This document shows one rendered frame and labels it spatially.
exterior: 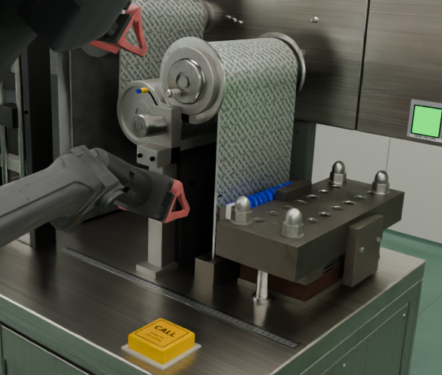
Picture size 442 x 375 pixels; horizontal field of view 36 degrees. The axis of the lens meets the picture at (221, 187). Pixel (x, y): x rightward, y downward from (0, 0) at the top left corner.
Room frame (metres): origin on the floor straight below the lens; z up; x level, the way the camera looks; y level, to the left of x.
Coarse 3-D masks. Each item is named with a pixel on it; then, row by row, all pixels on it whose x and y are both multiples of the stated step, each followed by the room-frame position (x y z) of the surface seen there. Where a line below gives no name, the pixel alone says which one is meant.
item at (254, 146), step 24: (240, 120) 1.16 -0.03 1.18; (264, 120) 1.22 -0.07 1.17; (288, 120) 1.29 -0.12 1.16; (240, 144) 1.17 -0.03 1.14; (264, 144) 1.23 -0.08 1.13; (288, 144) 1.29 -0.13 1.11; (216, 168) 1.12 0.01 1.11; (240, 168) 1.17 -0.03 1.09; (264, 168) 1.23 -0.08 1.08; (288, 168) 1.30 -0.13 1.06; (216, 192) 1.12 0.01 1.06; (240, 192) 1.17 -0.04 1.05
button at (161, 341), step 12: (156, 324) 0.89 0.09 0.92; (168, 324) 0.89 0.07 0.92; (132, 336) 0.86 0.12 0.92; (144, 336) 0.86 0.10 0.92; (156, 336) 0.86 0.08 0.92; (168, 336) 0.86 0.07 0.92; (180, 336) 0.86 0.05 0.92; (192, 336) 0.87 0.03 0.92; (132, 348) 0.86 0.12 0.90; (144, 348) 0.84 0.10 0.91; (156, 348) 0.83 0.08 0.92; (168, 348) 0.83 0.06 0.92; (180, 348) 0.85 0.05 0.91; (156, 360) 0.83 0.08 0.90; (168, 360) 0.83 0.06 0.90
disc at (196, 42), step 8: (176, 40) 1.18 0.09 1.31; (184, 40) 1.16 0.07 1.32; (192, 40) 1.15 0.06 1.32; (200, 40) 1.14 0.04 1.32; (168, 48) 1.18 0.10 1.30; (176, 48) 1.17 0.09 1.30; (200, 48) 1.14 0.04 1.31; (208, 48) 1.13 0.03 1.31; (168, 56) 1.18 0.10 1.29; (208, 56) 1.13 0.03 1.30; (216, 56) 1.12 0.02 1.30; (216, 64) 1.12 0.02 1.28; (160, 72) 1.20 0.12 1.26; (216, 72) 1.12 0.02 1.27; (224, 72) 1.11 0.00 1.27; (160, 80) 1.20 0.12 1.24; (224, 80) 1.11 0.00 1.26; (224, 88) 1.11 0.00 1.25; (216, 96) 1.12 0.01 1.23; (224, 96) 1.11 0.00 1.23; (216, 104) 1.12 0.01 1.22; (208, 112) 1.13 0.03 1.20; (216, 112) 1.12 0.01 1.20; (184, 120) 1.16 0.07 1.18; (192, 120) 1.15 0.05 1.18; (200, 120) 1.14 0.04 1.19; (208, 120) 1.13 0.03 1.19
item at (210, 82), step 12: (180, 48) 1.15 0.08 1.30; (192, 48) 1.14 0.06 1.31; (168, 60) 1.17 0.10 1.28; (204, 60) 1.12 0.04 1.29; (168, 72) 1.17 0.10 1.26; (204, 72) 1.12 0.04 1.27; (216, 84) 1.12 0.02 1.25; (204, 96) 1.12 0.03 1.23; (192, 108) 1.14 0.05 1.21; (204, 108) 1.12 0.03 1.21
